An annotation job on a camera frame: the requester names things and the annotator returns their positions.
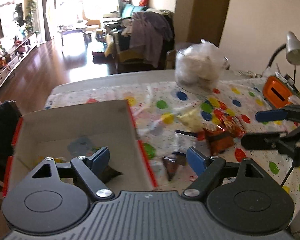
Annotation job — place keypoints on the white tower air conditioner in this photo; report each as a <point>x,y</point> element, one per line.
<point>40,17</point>

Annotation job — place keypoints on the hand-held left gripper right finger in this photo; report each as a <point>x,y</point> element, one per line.
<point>196,158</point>

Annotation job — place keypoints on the dark armchair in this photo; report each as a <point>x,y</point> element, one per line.
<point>122,50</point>

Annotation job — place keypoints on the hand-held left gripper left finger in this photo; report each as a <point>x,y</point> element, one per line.
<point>100,158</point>

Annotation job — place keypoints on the small round stool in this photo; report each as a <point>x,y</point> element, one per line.
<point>100,33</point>
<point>87,36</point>

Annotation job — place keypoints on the red cardboard box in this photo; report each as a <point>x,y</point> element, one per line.
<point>65,122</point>

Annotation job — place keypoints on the wooden television cabinet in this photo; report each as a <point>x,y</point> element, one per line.
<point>10,65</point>

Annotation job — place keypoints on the grey desk lamp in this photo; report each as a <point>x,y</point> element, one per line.
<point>293,47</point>

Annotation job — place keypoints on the red snack packet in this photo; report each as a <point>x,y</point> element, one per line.
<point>231,127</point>

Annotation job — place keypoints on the flat television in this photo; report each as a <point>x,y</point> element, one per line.
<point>7,20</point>

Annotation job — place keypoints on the dark red floor cushion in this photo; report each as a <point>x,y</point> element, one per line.
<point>98,55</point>

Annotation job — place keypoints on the orange coin box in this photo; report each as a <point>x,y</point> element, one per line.
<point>272,90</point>

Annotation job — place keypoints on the green potted plant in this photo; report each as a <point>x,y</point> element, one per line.
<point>30,17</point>

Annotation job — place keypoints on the blue snack packet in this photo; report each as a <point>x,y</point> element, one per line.
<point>78,143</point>

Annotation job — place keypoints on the grey blanket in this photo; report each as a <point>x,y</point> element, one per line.
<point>150,35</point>

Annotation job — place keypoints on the dotted plastic tablecloth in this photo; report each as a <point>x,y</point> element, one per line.
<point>245,105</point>

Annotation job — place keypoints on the white snack packet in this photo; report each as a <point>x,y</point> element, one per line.
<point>186,141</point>

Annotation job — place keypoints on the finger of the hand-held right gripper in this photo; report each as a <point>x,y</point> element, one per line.
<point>270,115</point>
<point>260,141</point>

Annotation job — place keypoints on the teal sofa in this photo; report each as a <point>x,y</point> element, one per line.
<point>130,10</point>

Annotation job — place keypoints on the brown wooden door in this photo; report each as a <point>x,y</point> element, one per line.
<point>202,10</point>

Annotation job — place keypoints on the dark triangular snack packet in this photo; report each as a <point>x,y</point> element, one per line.
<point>172,166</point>

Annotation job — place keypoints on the wooden coffee table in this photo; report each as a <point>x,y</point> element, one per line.
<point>72,27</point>

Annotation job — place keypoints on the dark brown snack packet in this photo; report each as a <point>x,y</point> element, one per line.
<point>111,173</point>

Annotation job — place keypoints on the brown orange snack packet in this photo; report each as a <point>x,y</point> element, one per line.
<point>218,142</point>

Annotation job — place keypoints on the black garment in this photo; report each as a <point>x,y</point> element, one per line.
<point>0,130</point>

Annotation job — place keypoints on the clear container with plastic bag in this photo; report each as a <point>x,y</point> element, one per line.
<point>200,65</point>

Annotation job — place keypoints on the pale yellow snack packet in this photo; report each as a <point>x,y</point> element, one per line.
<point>190,120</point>

